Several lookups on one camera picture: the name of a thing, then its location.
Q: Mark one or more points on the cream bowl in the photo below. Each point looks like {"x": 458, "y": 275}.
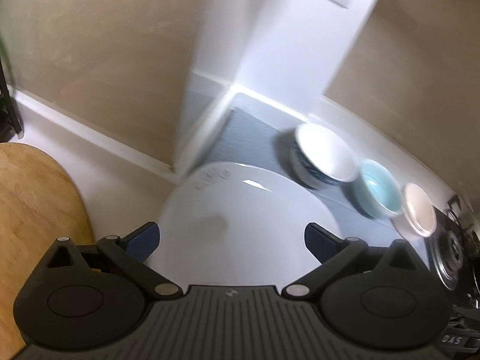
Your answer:
{"x": 418, "y": 210}

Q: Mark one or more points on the grey mat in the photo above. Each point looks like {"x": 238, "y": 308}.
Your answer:
{"x": 247, "y": 146}

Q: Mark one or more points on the light blue bowl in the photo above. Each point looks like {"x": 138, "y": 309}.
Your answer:
{"x": 380, "y": 189}

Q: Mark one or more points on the black gas stove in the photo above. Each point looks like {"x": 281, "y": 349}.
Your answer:
{"x": 470, "y": 270}

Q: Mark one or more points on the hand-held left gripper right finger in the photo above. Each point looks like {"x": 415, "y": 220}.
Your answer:
{"x": 318, "y": 240}

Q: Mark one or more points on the white bowl blue pattern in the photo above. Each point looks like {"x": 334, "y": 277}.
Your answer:
{"x": 326, "y": 157}

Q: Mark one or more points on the white square floral plate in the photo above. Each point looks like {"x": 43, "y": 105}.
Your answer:
{"x": 243, "y": 225}

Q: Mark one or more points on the wooden cutting board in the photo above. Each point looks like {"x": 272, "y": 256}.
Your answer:
{"x": 33, "y": 210}

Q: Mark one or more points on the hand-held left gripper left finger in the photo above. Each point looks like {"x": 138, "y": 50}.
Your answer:
{"x": 144, "y": 240}

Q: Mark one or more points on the metal stove burner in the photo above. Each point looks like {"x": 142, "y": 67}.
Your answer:
{"x": 450, "y": 258}

